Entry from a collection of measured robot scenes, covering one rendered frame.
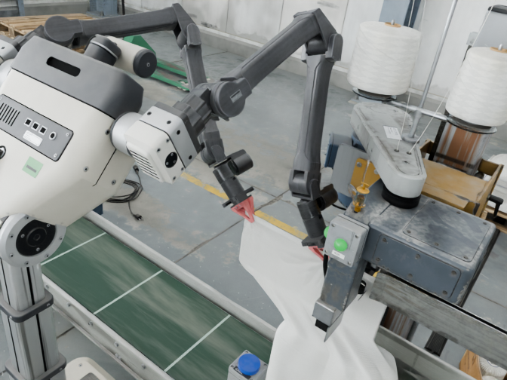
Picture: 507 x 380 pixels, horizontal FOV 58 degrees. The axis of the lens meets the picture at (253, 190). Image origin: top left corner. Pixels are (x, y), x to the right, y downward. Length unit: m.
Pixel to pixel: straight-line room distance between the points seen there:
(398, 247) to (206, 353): 1.10
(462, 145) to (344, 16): 5.37
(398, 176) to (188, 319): 1.24
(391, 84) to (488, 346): 0.68
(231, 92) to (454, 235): 0.58
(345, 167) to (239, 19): 6.32
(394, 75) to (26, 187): 0.89
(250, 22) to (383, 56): 6.37
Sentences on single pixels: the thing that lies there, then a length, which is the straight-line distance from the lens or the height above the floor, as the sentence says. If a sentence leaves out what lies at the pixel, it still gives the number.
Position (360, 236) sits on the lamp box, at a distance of 1.00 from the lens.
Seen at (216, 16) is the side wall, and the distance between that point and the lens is 7.95.
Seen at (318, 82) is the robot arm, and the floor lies 1.53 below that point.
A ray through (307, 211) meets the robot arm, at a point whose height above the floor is 1.20.
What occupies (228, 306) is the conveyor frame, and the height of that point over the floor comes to 0.39.
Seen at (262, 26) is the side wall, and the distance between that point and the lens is 7.41.
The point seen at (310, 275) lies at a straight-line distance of 1.41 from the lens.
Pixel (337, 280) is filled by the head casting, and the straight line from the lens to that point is 1.15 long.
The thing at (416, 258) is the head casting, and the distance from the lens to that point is 1.04.
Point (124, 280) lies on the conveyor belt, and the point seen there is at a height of 0.38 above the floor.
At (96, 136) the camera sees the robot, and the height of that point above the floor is 1.44.
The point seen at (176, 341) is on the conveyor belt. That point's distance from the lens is 1.97.
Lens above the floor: 1.87
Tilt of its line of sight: 30 degrees down
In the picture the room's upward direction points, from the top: 8 degrees clockwise
